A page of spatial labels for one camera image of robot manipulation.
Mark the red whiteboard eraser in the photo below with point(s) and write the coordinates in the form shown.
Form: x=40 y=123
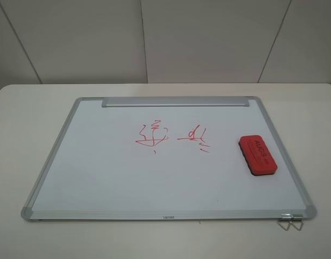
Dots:
x=257 y=156

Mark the grey whiteboard pen tray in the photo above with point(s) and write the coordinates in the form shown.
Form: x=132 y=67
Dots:
x=175 y=102

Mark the white aluminium-framed whiteboard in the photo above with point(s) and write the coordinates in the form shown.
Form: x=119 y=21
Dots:
x=163 y=163

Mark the left metal hanging clip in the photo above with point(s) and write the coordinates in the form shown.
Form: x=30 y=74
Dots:
x=285 y=221

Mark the metal hanging clip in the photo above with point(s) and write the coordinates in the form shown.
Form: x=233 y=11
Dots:
x=285 y=221
x=297 y=221

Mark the right metal hanging clip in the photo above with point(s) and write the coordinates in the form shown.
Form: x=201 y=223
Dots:
x=297 y=221

